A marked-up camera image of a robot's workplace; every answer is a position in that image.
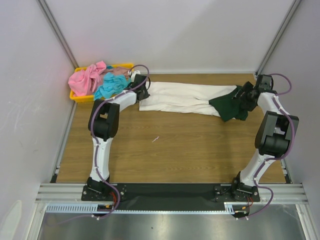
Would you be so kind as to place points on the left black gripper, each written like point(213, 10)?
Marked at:
point(146, 95)

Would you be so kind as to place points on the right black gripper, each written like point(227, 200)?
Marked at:
point(243, 94)

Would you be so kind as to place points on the white green raglan t-shirt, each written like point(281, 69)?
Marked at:
point(212, 100)

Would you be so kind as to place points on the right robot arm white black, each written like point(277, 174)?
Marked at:
point(274, 139)

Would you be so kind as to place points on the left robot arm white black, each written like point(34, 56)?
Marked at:
point(103, 125)

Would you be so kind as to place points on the mauve t-shirt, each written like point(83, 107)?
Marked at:
point(116, 71)

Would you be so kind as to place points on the cyan t-shirt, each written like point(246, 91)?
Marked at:
point(112, 85)

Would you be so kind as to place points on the yellow plastic bin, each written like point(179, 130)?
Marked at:
point(90, 98)

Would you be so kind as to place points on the pink t-shirt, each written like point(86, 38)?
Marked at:
point(85, 82)

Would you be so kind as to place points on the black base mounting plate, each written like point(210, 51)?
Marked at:
point(176, 193)

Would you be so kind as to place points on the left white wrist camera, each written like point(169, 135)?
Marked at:
point(133, 73)

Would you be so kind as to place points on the right aluminium frame post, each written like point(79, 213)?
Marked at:
point(280, 32)

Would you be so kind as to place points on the aluminium frame post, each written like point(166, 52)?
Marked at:
point(280, 32)
point(50, 18)

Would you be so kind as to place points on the white slotted cable duct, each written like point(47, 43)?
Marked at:
point(170, 208)

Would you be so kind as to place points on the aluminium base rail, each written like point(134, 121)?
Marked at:
point(282, 193)

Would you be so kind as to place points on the left aluminium frame post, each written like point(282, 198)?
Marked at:
point(50, 18)

